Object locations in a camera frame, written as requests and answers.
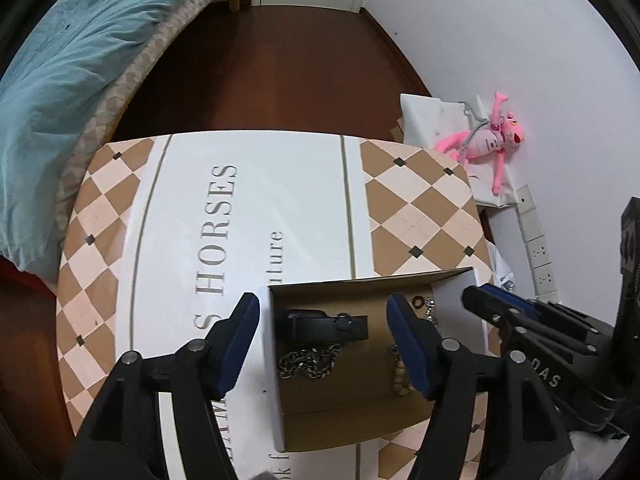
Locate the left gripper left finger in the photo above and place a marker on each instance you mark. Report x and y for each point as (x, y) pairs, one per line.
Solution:
(121, 436)

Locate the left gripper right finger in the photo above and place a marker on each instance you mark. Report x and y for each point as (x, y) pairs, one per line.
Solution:
(524, 437)

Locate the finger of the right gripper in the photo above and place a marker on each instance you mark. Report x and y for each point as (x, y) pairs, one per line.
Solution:
(498, 307)

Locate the white cardboard box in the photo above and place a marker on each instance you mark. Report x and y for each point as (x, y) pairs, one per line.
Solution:
(357, 402)

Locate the white plastic bag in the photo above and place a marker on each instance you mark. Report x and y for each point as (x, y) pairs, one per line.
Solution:
(502, 274)

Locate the silver earrings cluster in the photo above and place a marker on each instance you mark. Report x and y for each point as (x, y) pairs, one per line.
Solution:
(430, 310)

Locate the pink panther plush toy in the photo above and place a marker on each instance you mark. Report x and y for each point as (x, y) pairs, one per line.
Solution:
(492, 136)

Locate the black pouch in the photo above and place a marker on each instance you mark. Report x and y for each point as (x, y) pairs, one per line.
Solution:
(316, 327)

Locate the white side box table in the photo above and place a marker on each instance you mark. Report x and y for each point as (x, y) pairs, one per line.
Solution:
(425, 121)

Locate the checkered printed tablecloth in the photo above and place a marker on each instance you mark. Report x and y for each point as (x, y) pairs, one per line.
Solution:
(168, 232)

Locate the blue duvet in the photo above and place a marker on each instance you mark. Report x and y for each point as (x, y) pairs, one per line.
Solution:
(48, 94)

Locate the bed with patterned mattress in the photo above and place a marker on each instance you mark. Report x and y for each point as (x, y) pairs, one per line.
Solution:
(17, 25)

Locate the wall socket strip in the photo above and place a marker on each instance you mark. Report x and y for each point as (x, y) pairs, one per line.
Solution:
(536, 246)

